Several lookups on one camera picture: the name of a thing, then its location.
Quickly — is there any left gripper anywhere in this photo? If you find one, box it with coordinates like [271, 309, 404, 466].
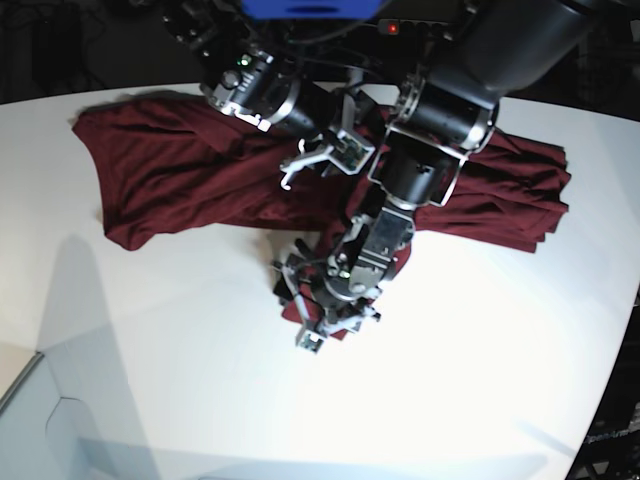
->
[271, 239, 381, 342]

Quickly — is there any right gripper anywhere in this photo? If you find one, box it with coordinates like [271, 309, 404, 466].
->
[280, 82, 377, 191]

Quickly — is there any dark red t-shirt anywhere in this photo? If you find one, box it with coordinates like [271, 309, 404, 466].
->
[72, 94, 572, 342]

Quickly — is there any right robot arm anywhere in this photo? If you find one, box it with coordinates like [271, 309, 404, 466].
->
[163, 1, 376, 189]

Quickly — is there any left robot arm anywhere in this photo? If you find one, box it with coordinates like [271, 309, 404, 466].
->
[277, 1, 609, 352]

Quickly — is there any black power strip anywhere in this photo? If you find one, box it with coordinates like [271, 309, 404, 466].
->
[376, 18, 453, 39]

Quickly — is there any blue box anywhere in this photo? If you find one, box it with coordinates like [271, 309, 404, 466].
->
[240, 0, 383, 20]

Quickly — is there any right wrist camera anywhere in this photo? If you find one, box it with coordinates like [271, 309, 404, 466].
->
[331, 131, 375, 175]

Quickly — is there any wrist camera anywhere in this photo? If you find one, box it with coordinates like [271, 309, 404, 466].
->
[295, 328, 326, 354]
[331, 131, 375, 175]

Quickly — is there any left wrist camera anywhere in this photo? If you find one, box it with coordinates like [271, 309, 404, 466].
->
[295, 328, 326, 354]

